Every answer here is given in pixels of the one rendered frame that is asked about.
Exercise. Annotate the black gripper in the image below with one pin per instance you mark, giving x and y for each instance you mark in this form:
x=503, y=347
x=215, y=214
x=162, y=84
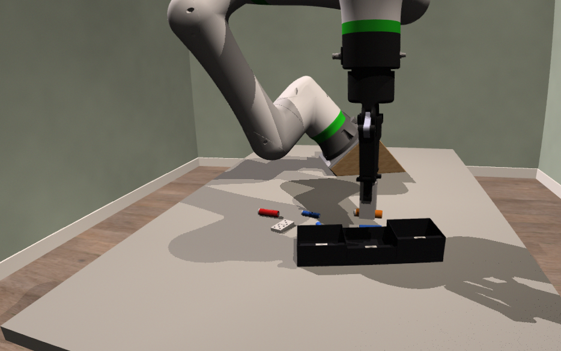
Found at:
x=369, y=88

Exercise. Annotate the black rack of bins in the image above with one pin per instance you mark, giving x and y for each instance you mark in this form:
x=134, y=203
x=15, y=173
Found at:
x=320, y=245

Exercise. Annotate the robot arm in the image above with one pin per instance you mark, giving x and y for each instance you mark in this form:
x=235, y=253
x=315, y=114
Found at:
x=371, y=41

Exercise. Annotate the white domino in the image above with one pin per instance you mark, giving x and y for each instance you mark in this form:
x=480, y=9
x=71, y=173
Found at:
x=282, y=226

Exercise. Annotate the orange battery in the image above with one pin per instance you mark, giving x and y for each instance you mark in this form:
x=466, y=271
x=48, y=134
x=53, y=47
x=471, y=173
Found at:
x=378, y=213

